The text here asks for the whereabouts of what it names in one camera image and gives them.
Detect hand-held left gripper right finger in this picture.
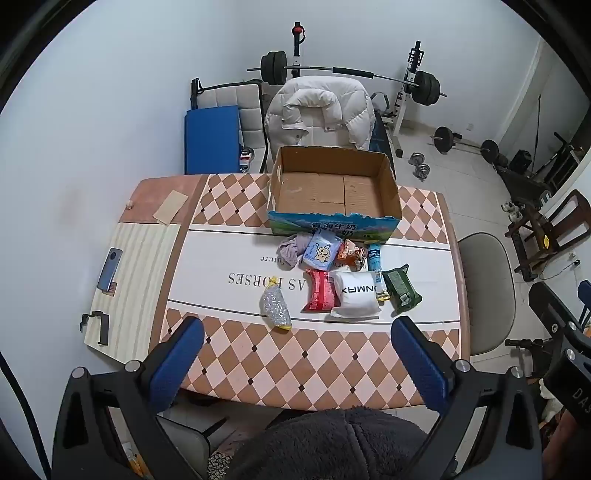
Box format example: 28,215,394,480
390,315,543,480

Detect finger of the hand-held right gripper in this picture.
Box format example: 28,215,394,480
577,284,591,326
529,281,587,358

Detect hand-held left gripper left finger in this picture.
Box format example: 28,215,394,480
52,316,206,480

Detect green packet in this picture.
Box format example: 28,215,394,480
382,264,423,315

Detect white pillow packet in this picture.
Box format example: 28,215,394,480
330,270,386,319

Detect blue white tube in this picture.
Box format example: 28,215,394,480
366,243,387,303

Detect silver yellow-ended packet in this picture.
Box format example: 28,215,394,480
261,275,293,330

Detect red snack packet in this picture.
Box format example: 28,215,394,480
302,270,341,313

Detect orange snack packet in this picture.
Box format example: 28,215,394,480
336,239,368,272

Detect blue white snack packet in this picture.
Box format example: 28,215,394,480
302,229,345,272

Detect purple cloth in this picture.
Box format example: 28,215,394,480
277,233,311,271

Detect cardboard box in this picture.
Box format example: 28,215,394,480
268,145,402,245

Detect person's right forearm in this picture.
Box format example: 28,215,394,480
542,413,591,480

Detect grey round chair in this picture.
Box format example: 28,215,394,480
457,232,517,356

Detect black clip stand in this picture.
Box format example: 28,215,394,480
79,311,110,346

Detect beige striped table mat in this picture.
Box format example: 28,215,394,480
88,222,183,365

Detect dark wooden chair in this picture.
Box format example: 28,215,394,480
505,189,591,282

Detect blue smartphone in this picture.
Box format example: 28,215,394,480
97,248,123,292

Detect dark fleece garment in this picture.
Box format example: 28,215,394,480
228,408,428,480

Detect dark exercise machine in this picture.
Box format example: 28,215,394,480
496,164,555,204

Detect black box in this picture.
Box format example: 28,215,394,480
510,150,534,175

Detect brown paper card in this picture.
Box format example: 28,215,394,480
152,190,189,225

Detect short barbell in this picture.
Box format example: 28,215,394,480
431,126,500,163

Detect blue folded mat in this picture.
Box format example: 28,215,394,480
185,105,241,175

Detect weight bench with rack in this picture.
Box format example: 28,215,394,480
290,21,426,174

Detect white puffer jacket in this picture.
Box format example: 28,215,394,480
264,76,377,155

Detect long barbell with black plates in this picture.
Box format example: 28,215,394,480
247,52,448,106

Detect white quilted chair black frame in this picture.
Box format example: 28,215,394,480
190,78,271,175

